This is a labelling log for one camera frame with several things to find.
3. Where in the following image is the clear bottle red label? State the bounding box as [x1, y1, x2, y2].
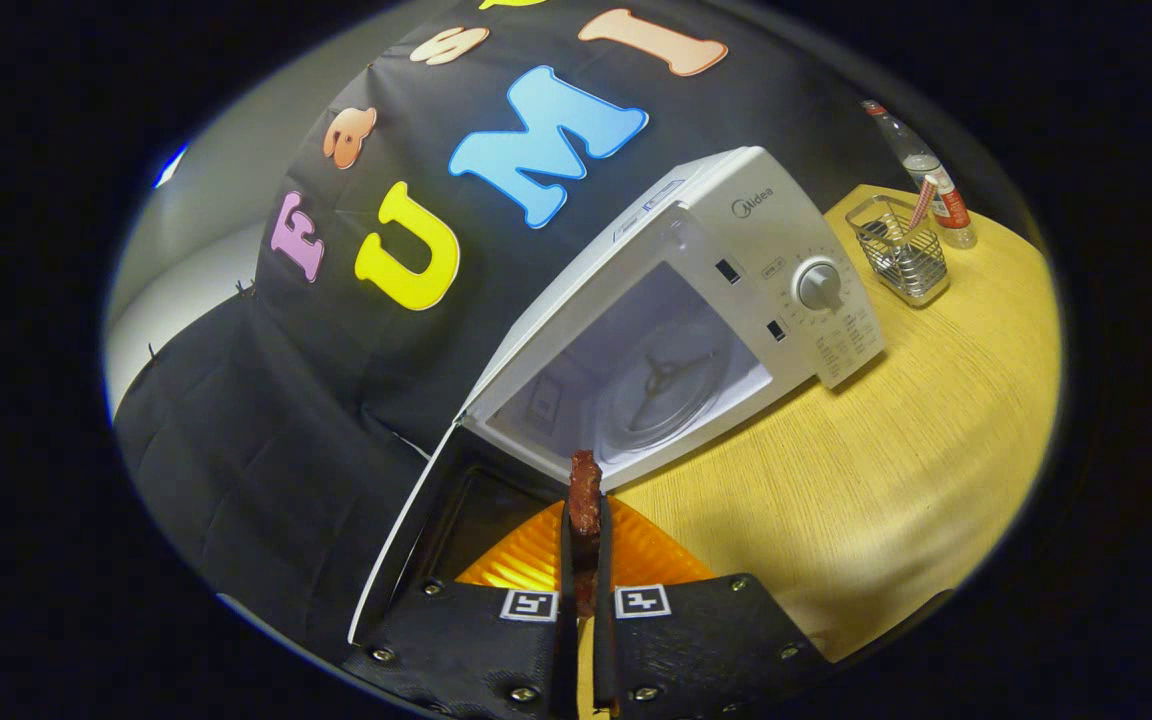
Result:
[861, 99, 977, 250]

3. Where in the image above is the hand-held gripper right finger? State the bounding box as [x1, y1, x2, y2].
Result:
[591, 495, 832, 720]

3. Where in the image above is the red meat piece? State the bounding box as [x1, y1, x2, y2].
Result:
[568, 449, 604, 619]

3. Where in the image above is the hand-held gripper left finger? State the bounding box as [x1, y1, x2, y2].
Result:
[341, 497, 577, 720]

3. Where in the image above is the metal wire basket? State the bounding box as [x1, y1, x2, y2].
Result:
[845, 194, 951, 307]

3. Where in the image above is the white toaster oven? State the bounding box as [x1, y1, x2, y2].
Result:
[348, 146, 887, 646]

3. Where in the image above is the pink straw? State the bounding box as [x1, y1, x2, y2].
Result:
[908, 175, 939, 236]

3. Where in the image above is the glass turntable plate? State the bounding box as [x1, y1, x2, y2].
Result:
[596, 320, 737, 456]

